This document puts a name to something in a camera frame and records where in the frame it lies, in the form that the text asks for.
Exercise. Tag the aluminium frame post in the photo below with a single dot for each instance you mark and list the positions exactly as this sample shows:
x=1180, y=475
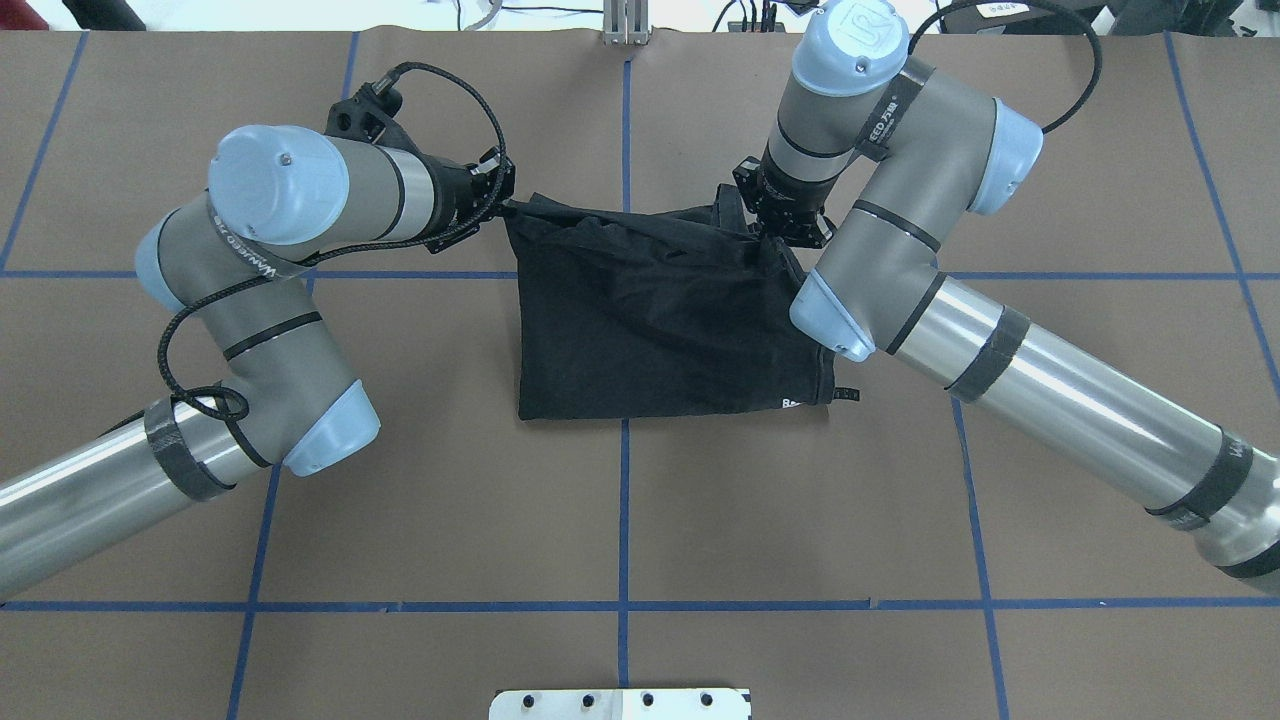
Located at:
x=626, y=22

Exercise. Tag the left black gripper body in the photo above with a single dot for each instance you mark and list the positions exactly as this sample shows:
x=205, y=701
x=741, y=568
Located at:
x=452, y=203

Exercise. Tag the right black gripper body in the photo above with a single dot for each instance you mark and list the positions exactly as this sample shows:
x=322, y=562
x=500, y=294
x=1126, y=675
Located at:
x=787, y=200

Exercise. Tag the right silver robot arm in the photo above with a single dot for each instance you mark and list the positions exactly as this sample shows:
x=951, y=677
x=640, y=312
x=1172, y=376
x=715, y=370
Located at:
x=1079, y=297

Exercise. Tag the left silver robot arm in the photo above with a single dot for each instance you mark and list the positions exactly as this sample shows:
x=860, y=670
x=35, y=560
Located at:
x=254, y=377

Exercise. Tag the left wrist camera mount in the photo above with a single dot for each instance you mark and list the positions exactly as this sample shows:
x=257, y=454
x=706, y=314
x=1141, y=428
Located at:
x=369, y=116

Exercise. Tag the black t-shirt with logo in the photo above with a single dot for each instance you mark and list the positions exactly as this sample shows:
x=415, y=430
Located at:
x=680, y=313

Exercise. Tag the white central pedestal column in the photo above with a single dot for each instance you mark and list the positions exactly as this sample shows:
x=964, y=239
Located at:
x=623, y=703

